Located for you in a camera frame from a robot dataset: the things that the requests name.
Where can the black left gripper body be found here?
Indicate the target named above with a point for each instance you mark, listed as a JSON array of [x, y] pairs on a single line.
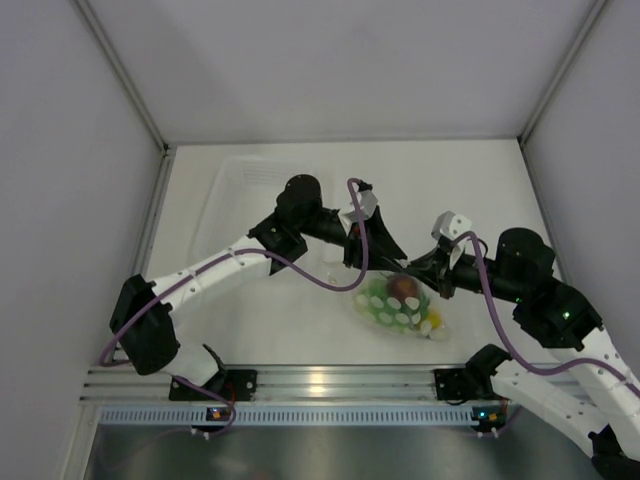
[[332, 229]]

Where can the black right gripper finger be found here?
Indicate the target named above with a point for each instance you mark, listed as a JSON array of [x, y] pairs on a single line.
[[429, 276], [428, 262]]

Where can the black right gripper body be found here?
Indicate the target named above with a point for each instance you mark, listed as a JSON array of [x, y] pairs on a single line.
[[464, 272]]

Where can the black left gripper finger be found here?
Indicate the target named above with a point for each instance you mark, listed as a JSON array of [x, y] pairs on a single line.
[[381, 242], [380, 260]]

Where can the fake red apple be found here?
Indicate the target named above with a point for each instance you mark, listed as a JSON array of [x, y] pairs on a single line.
[[402, 286]]

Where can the clear dotted zip bag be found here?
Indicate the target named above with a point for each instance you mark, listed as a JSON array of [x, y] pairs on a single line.
[[400, 310]]

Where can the fake yellow lemon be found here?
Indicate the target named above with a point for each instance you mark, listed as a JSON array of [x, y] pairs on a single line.
[[433, 319]]

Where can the fake green lettuce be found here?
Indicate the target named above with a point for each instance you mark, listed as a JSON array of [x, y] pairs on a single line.
[[395, 307]]

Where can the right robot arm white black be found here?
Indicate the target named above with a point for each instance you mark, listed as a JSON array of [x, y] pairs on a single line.
[[592, 396]]

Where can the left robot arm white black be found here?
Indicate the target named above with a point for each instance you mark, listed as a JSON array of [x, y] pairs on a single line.
[[147, 312]]

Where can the white perforated plastic basket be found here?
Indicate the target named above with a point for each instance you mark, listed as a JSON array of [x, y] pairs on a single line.
[[243, 193]]

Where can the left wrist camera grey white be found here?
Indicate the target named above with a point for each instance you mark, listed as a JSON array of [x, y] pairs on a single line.
[[362, 203]]

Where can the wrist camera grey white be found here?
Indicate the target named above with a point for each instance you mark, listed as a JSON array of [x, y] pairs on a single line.
[[446, 230], [362, 203]]

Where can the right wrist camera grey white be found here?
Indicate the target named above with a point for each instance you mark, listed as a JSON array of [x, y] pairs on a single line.
[[446, 230]]

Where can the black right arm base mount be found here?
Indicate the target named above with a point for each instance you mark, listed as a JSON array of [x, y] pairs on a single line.
[[462, 385]]

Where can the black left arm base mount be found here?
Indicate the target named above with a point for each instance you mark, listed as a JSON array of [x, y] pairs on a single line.
[[225, 382]]

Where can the aluminium mounting rail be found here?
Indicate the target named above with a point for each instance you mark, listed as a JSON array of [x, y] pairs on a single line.
[[272, 383]]

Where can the grey slotted cable duct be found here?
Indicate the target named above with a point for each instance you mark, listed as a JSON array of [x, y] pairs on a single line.
[[270, 415]]

